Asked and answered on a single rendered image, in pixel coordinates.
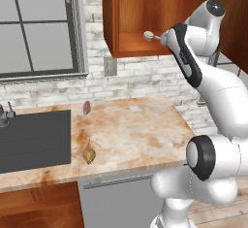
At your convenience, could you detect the grey dishwasher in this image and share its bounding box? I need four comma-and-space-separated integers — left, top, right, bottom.
77, 173, 169, 228

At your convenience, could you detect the beige dish brush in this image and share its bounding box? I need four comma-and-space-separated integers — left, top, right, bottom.
142, 30, 162, 43

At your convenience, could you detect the wooden base cabinet door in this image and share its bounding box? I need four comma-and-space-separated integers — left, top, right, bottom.
0, 180, 85, 228

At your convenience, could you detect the wooden wall cabinet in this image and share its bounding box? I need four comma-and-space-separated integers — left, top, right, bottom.
101, 0, 240, 59

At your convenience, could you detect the dark red sausage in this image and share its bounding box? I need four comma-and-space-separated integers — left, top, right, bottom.
82, 100, 92, 116

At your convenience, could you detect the grey metal tap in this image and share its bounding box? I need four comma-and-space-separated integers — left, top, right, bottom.
0, 101, 16, 128

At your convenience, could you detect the grey framed window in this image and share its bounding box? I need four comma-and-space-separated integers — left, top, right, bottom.
0, 0, 89, 81

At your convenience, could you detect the grey wall outlet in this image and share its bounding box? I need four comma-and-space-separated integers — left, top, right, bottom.
103, 55, 118, 78

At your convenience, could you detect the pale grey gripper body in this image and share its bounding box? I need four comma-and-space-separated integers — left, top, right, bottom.
160, 29, 176, 49

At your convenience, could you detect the dark grey sink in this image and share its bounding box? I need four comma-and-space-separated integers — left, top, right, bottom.
0, 109, 72, 175

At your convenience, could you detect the grey dishwasher handle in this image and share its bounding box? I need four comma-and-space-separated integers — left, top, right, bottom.
82, 173, 155, 190

